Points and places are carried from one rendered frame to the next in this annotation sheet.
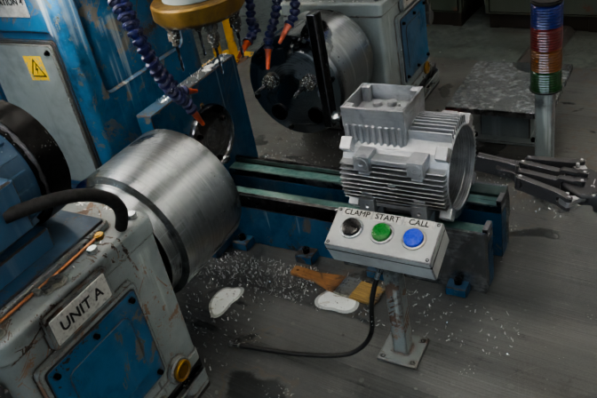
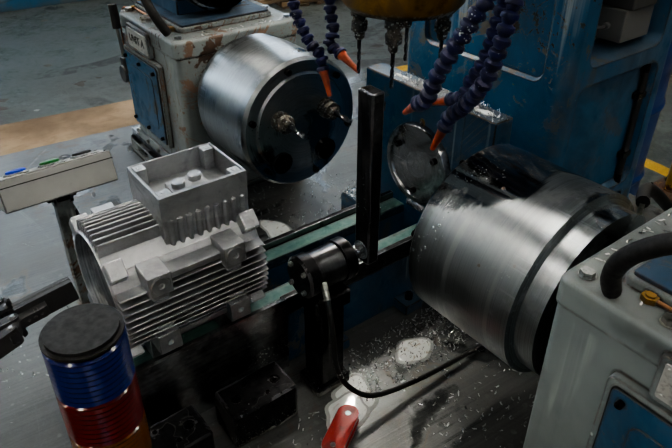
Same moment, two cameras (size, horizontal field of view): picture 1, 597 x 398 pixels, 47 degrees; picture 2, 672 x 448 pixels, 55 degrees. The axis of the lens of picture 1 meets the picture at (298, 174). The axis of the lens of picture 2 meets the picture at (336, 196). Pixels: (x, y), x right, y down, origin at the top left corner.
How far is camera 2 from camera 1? 171 cm
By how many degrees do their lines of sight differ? 88
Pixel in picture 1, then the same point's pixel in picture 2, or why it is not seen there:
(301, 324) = not seen: hidden behind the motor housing
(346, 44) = (473, 238)
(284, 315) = not seen: hidden behind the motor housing
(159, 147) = (268, 53)
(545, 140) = not seen: outside the picture
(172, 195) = (218, 72)
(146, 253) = (172, 67)
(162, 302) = (176, 110)
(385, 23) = (568, 329)
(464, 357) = (32, 331)
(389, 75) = (537, 412)
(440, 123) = (105, 218)
